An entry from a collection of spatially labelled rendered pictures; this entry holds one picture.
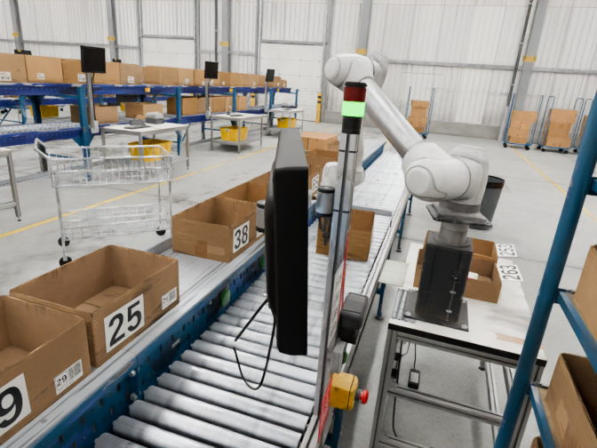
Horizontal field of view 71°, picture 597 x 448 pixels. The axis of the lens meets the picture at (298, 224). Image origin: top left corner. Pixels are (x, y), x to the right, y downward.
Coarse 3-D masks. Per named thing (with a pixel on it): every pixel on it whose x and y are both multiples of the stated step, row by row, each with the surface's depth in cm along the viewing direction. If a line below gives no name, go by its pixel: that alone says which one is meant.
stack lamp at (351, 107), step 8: (344, 88) 92; (352, 88) 90; (360, 88) 90; (344, 96) 92; (352, 96) 91; (360, 96) 91; (344, 104) 92; (352, 104) 91; (360, 104) 91; (344, 112) 93; (352, 112) 92; (360, 112) 92
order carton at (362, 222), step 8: (352, 216) 261; (360, 216) 260; (368, 216) 259; (328, 224) 266; (352, 224) 263; (360, 224) 262; (368, 224) 260; (320, 232) 228; (352, 232) 223; (360, 232) 222; (368, 232) 222; (320, 240) 229; (328, 240) 228; (352, 240) 225; (360, 240) 224; (368, 240) 223; (320, 248) 231; (328, 248) 230; (352, 248) 226; (360, 248) 225; (368, 248) 224; (352, 256) 228; (360, 256) 227; (368, 256) 232
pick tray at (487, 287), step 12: (420, 252) 223; (420, 264) 225; (480, 264) 215; (492, 264) 213; (480, 276) 215; (492, 276) 211; (468, 288) 193; (480, 288) 191; (492, 288) 189; (492, 300) 191
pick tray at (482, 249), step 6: (426, 234) 246; (426, 240) 255; (474, 240) 245; (480, 240) 243; (486, 240) 242; (474, 246) 245; (480, 246) 244; (486, 246) 243; (492, 246) 242; (474, 252) 246; (480, 252) 245; (486, 252) 244; (492, 252) 240; (480, 258) 219; (486, 258) 218; (492, 258) 217
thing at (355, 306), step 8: (352, 296) 118; (360, 296) 118; (368, 296) 119; (344, 304) 115; (352, 304) 114; (360, 304) 114; (344, 312) 111; (352, 312) 111; (360, 312) 111; (344, 320) 111; (352, 320) 110; (360, 320) 110; (352, 328) 112; (360, 328) 111; (352, 336) 115
